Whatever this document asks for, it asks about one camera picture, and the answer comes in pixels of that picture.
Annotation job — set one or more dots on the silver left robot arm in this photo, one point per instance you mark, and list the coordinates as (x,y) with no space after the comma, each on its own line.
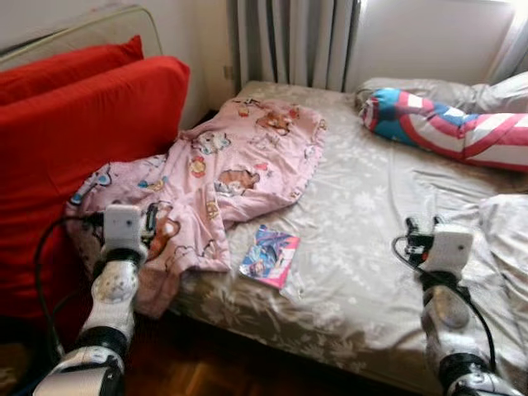
(111,290)

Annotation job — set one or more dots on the crumpled grey pillow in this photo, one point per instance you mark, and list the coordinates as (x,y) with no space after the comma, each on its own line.
(507,95)

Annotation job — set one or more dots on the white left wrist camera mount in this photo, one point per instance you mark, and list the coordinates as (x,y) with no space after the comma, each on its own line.
(124,227)

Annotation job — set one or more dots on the pale quilted upright mattress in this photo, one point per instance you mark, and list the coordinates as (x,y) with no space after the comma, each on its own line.
(82,33)

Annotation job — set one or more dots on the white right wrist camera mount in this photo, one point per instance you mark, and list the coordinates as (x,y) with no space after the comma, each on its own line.
(450,247)

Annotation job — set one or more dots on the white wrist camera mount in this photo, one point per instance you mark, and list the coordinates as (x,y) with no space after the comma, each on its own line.
(124,227)
(450,247)

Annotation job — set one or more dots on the pink cartoon bear blanket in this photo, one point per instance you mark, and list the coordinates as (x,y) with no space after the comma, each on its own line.
(247,148)

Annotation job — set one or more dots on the red white blue striped bolster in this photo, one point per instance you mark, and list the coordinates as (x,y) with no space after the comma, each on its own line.
(445,124)

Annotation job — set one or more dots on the bed with grey floral sheet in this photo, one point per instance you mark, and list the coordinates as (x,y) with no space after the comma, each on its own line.
(371,190)

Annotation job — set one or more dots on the grey pleated curtain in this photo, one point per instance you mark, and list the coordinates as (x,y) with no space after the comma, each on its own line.
(513,49)
(289,41)

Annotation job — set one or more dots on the large grey floral pillow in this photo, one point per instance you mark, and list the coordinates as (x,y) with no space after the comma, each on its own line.
(507,239)

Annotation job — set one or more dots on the wall power socket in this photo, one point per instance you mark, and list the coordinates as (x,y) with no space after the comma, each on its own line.
(229,72)

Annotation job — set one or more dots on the large thick red cushion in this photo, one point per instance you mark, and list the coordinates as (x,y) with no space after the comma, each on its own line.
(74,140)

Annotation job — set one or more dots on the colourful picture book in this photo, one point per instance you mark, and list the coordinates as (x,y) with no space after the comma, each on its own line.
(271,256)

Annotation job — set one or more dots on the thin red cushion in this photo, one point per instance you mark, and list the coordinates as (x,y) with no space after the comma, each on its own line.
(66,70)

